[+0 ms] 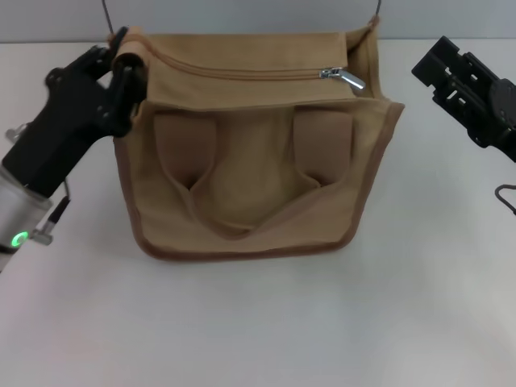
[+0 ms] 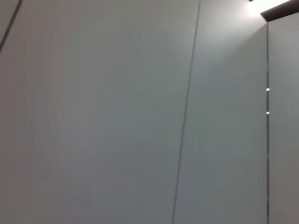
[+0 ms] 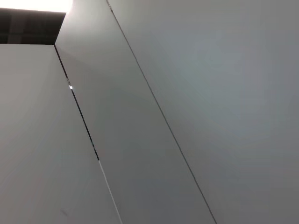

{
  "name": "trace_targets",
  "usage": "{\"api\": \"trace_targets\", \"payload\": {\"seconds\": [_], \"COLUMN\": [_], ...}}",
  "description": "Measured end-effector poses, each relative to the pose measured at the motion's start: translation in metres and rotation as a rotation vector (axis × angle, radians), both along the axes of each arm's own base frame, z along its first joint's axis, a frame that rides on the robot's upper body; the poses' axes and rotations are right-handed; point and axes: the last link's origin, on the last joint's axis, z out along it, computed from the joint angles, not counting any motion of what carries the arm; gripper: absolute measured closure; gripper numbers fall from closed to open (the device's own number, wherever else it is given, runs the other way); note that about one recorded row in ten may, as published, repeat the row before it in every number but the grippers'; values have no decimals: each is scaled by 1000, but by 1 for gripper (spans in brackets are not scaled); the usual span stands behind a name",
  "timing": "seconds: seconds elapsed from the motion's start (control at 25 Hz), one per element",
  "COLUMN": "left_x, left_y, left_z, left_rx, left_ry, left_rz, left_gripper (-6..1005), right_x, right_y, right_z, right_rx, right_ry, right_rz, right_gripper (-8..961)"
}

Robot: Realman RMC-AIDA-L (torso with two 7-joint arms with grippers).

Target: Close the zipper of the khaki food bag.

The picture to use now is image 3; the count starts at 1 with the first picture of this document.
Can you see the bright ceiling light panel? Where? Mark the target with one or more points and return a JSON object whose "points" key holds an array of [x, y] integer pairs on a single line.
{"points": [[35, 4]]}

